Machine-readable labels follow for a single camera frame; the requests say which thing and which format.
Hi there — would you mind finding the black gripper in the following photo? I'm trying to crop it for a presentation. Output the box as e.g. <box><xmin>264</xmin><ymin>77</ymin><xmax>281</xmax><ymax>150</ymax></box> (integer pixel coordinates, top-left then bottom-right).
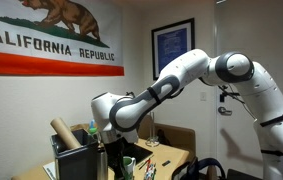
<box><xmin>108</xmin><ymin>137</ymin><xmax>130</xmax><ymax>180</ymax></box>

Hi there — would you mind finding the white mug green inside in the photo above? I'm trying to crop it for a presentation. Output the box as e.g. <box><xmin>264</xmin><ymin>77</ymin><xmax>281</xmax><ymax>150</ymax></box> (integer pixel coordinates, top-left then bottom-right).
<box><xmin>122</xmin><ymin>156</ymin><xmax>137</xmax><ymax>180</ymax></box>

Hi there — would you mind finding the dark grey plastic bin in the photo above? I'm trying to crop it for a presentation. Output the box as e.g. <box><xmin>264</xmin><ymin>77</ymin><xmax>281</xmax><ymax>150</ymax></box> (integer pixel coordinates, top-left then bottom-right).
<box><xmin>49</xmin><ymin>128</ymin><xmax>99</xmax><ymax>180</ymax></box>

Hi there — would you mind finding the stainless steel tumbler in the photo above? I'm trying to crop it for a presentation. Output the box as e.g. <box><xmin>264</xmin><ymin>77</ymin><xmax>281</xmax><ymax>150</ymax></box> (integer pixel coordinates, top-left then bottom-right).
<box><xmin>96</xmin><ymin>147</ymin><xmax>109</xmax><ymax>180</ymax></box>

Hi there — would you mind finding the green pen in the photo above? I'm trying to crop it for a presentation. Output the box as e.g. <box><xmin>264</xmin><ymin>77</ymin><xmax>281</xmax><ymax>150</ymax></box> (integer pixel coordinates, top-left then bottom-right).
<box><xmin>137</xmin><ymin>159</ymin><xmax>149</xmax><ymax>171</ymax></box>

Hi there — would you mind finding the black laptop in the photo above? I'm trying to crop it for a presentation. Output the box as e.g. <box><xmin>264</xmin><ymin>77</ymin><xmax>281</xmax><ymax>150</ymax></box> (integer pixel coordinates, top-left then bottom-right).
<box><xmin>124</xmin><ymin>142</ymin><xmax>154</xmax><ymax>165</ymax></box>

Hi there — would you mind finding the red pen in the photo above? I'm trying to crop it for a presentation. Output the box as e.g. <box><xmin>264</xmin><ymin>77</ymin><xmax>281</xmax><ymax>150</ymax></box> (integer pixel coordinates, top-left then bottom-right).
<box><xmin>143</xmin><ymin>158</ymin><xmax>152</xmax><ymax>174</ymax></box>

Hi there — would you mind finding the green blue spray bottle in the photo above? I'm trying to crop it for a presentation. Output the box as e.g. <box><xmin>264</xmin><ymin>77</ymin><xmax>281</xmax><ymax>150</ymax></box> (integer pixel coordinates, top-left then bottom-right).
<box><xmin>88</xmin><ymin>119</ymin><xmax>101</xmax><ymax>144</ymax></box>

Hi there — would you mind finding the metal paper towel holder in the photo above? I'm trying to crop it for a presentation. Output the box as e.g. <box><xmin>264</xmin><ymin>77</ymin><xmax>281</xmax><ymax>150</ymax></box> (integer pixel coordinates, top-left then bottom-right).
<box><xmin>144</xmin><ymin>110</ymin><xmax>161</xmax><ymax>148</ymax></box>

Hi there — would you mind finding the brown paper bag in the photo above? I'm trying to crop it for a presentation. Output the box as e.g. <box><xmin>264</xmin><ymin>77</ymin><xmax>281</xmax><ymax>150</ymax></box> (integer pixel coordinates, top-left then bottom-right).
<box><xmin>69</xmin><ymin>123</ymin><xmax>91</xmax><ymax>133</ymax></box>

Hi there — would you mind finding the brown cardboard tube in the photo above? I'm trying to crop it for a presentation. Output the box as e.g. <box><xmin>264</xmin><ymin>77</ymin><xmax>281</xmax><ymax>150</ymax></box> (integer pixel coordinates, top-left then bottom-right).
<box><xmin>49</xmin><ymin>117</ymin><xmax>82</xmax><ymax>150</ymax></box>

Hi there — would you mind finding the white paper sheet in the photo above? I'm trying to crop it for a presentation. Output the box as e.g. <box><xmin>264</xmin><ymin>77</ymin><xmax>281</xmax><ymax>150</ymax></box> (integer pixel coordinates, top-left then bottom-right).
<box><xmin>42</xmin><ymin>161</ymin><xmax>57</xmax><ymax>180</ymax></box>

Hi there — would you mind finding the black blue backpack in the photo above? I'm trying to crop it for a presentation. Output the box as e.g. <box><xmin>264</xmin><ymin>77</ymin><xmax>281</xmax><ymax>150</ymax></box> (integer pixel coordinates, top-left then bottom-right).
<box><xmin>170</xmin><ymin>157</ymin><xmax>227</xmax><ymax>180</ymax></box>

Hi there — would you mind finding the black framed blue picture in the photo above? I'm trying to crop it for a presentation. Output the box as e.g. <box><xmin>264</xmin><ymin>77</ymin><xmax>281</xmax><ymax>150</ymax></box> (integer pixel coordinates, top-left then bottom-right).
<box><xmin>151</xmin><ymin>17</ymin><xmax>196</xmax><ymax>81</ymax></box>

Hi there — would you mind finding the California Republic flag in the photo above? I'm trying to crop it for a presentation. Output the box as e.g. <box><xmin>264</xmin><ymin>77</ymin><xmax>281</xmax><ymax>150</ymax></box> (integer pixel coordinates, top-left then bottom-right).
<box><xmin>0</xmin><ymin>0</ymin><xmax>125</xmax><ymax>77</ymax></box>

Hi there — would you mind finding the silver door handle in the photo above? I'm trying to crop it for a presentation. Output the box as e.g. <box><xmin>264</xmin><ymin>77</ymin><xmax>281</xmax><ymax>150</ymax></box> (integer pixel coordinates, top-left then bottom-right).
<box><xmin>217</xmin><ymin>106</ymin><xmax>233</xmax><ymax>117</ymax></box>

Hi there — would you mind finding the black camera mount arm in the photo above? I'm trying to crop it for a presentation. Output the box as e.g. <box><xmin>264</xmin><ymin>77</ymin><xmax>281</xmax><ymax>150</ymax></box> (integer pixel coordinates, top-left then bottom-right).
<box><xmin>218</xmin><ymin>84</ymin><xmax>283</xmax><ymax>110</ymax></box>

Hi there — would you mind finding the black camera mount cable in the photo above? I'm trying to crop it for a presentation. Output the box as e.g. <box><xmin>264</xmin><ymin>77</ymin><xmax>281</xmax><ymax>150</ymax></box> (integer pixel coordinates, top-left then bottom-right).
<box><xmin>219</xmin><ymin>85</ymin><xmax>257</xmax><ymax>120</ymax></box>

